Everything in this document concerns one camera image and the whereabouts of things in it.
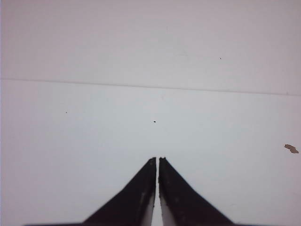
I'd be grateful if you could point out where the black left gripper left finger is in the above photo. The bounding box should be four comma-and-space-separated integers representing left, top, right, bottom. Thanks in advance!
23, 157, 157, 226

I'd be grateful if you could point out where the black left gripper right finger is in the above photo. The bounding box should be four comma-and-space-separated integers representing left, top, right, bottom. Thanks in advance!
158, 158, 235, 226

